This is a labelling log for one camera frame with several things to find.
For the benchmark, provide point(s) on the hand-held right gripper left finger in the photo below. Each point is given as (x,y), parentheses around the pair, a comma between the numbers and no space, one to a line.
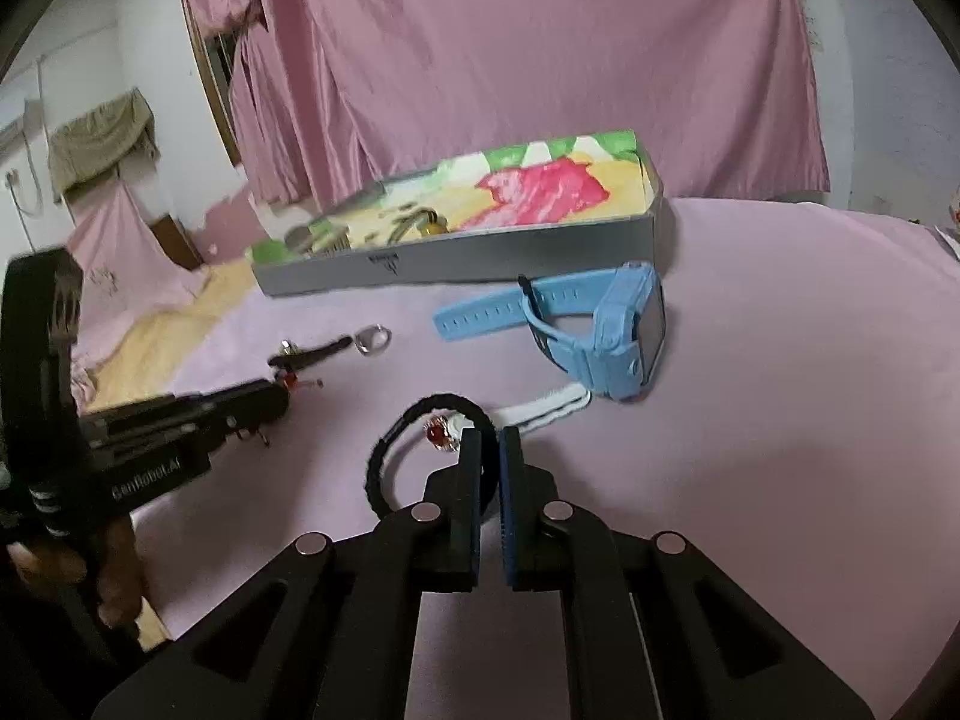
(469,495)

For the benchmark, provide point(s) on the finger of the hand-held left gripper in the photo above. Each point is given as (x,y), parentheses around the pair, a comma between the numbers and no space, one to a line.
(187,412)
(315,352)

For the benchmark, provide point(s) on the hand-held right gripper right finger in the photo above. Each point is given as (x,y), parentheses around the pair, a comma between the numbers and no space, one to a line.
(511,510)

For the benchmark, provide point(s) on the red bead earring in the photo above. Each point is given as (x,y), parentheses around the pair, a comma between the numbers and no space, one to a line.
(291,382)

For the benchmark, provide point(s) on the grey box with colourful lining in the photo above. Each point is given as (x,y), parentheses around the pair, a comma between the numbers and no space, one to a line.
(480,255)

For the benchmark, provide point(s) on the blue smartwatch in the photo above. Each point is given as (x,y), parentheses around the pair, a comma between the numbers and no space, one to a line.
(600,330)

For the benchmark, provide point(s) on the person's left hand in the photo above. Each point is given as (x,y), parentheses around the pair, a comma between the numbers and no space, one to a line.
(112,577)

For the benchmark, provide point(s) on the crumpled pink cloth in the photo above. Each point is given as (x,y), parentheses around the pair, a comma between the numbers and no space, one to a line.
(81,382)

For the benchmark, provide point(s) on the yellow blanket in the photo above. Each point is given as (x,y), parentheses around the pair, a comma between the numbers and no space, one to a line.
(165,330)

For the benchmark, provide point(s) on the silver comb clip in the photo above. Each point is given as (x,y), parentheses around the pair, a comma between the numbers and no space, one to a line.
(319,240)

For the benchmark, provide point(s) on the pink draped sheet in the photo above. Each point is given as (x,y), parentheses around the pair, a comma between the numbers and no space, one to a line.
(120,255)

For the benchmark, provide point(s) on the wooden furniture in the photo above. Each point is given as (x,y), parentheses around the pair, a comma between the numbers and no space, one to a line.
(176,244)

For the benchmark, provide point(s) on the gold trinket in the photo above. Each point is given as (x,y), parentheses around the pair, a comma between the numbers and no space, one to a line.
(431,223)

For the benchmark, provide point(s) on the olive cloth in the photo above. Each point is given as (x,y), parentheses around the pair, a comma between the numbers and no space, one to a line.
(97,135)

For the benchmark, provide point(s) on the pink tablecloth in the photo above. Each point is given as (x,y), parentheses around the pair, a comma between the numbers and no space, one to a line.
(750,390)

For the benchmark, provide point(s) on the pink curtain cloth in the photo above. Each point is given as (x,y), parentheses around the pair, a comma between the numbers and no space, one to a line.
(525,52)

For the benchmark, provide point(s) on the wooden door frame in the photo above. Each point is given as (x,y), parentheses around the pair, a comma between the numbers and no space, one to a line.
(214,105)

